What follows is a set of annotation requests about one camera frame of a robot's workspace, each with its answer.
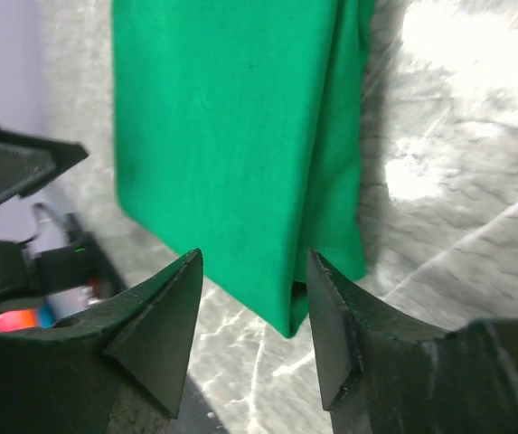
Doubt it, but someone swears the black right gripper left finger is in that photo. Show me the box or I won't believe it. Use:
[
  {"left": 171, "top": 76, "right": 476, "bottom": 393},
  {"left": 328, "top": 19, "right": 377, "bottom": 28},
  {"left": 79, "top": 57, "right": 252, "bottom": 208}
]
[{"left": 0, "top": 249, "right": 203, "bottom": 433}]

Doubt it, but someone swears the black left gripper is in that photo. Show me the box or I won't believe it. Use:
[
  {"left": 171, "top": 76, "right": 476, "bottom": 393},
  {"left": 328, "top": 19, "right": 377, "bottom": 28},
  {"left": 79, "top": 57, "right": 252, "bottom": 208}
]
[{"left": 0, "top": 108, "right": 127, "bottom": 334}]

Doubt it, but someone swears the green t shirt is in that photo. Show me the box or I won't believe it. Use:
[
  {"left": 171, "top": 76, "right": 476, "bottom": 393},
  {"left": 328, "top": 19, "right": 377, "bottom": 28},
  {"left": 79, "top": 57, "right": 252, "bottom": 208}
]
[{"left": 111, "top": 1, "right": 374, "bottom": 337}]

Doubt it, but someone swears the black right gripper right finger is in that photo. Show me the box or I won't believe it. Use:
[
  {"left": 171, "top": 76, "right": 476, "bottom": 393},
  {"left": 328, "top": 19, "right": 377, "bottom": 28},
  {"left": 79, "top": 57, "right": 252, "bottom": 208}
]
[{"left": 306, "top": 251, "right": 518, "bottom": 434}]

